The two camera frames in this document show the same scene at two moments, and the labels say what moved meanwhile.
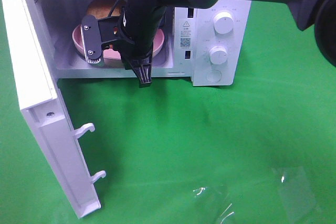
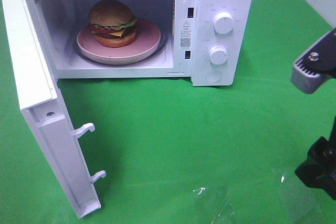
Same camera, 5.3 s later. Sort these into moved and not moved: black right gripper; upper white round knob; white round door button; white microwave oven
Moved: black right gripper
Not moved: upper white round knob; white round door button; white microwave oven
